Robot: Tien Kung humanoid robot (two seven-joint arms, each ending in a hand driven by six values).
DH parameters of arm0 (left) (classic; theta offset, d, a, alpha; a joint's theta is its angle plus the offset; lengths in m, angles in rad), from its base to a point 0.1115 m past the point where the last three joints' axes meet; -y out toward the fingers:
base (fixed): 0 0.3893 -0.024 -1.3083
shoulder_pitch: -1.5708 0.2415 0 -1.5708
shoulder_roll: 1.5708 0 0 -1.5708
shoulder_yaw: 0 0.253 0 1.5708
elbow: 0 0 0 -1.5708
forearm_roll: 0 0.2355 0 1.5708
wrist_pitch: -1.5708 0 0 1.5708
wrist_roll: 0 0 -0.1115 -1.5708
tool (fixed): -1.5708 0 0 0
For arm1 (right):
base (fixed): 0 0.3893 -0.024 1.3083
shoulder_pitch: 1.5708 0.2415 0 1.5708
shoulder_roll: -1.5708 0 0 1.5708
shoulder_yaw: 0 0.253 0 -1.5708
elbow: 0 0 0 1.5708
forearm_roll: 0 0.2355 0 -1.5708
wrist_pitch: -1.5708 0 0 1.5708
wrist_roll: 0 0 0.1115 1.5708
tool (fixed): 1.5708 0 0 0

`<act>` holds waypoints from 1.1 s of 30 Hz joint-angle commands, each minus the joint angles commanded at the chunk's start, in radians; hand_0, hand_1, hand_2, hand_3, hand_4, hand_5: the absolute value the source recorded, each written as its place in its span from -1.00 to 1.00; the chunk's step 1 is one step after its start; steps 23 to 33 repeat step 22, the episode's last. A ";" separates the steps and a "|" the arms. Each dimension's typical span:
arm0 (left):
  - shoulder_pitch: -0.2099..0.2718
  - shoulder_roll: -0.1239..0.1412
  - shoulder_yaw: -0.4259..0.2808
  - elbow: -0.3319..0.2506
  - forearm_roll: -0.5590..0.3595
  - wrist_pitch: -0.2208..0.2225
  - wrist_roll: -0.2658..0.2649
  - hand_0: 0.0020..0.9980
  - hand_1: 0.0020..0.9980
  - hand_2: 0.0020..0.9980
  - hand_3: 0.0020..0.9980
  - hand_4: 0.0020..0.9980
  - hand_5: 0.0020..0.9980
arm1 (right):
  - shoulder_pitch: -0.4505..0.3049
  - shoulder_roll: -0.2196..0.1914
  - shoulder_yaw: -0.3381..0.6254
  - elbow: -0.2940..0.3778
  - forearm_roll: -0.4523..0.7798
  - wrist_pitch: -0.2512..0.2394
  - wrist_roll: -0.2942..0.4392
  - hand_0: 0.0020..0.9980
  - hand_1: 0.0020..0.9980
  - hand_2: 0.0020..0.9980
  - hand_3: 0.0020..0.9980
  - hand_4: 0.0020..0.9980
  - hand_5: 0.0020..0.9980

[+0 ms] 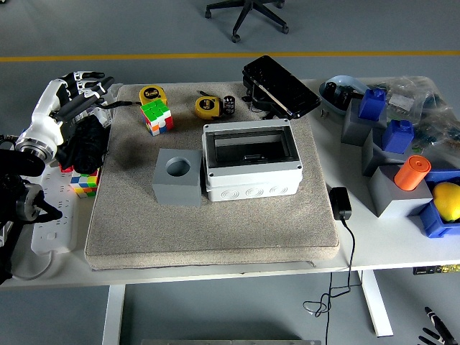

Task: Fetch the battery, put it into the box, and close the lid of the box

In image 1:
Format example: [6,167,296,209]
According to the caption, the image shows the robot right hand black fingers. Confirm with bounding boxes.
[418,306,459,345]

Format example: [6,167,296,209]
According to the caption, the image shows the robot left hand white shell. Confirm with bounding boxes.
[20,70,115,152]

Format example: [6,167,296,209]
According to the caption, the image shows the hinged junction box lid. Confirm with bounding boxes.
[201,119,303,179]

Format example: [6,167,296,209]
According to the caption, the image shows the orange cylinder battery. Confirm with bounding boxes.
[394,155,432,191]

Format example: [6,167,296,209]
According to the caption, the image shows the blue bottle-shaped battery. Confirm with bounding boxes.
[358,88,387,121]
[381,119,415,154]

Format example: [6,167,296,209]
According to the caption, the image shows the black cloth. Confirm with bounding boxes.
[57,114,111,175]

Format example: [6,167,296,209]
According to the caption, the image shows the table control panel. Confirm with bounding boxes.
[412,264,460,276]

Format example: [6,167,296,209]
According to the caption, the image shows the white table leg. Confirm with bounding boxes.
[359,270,394,338]
[102,285,127,345]

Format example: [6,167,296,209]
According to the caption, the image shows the rubik's cube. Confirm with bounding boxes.
[70,168,101,198]
[139,99,173,137]

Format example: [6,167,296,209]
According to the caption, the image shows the blue storage bin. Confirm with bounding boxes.
[416,168,460,239]

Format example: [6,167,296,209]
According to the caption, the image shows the yellow tape measure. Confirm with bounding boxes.
[139,85,167,107]
[195,96,222,119]

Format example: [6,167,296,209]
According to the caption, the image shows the white power strip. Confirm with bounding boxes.
[30,167,79,255]

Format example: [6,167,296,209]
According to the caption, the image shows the yellow lemon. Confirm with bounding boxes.
[431,182,460,222]

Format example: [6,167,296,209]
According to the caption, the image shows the grey block holder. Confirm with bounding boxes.
[367,165,434,219]
[340,98,388,147]
[362,127,414,177]

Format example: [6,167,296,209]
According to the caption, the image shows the grey block with round hole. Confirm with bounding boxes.
[152,147,203,207]

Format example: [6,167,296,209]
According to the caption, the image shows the black power adapter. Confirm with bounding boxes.
[328,186,353,221]

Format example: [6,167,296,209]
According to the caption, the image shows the clear bag of components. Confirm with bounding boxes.
[386,75,452,121]
[413,107,460,159]

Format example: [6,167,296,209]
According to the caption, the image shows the grey-brown mat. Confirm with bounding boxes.
[84,82,341,271]

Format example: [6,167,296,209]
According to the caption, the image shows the black office chair base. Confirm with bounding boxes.
[204,0,290,44]

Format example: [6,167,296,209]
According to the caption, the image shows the black plastic case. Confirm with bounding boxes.
[241,55,322,120]

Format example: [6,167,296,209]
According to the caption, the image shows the black boxy part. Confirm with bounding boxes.
[336,88,355,109]

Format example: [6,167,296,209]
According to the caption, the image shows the light blue bowl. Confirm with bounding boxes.
[318,75,370,116]

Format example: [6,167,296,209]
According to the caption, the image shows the black tape measure strap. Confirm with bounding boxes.
[100,100,142,110]

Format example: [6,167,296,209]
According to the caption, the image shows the black adapter cord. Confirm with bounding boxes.
[303,218,364,345]

